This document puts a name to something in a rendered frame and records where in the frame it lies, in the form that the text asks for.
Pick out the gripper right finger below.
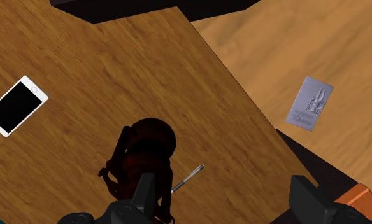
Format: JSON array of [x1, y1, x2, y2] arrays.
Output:
[[288, 175, 372, 224]]

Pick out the orange block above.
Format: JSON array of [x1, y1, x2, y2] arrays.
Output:
[[334, 182, 372, 224]]

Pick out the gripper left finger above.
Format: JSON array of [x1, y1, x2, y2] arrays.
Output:
[[57, 172, 156, 224]]

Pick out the dark brown figure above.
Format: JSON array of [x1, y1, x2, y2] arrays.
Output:
[[97, 118, 178, 224]]

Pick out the silver pen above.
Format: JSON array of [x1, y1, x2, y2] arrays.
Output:
[[171, 164, 206, 193]]

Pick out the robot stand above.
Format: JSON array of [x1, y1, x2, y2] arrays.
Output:
[[49, 0, 262, 25]]

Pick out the white phone with black screen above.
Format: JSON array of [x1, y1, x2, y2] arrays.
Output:
[[0, 75, 50, 138]]

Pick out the grey book with embossed figure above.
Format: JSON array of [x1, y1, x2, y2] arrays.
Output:
[[285, 76, 334, 132]]

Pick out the wooden table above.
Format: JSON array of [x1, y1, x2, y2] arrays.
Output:
[[0, 0, 319, 224]]

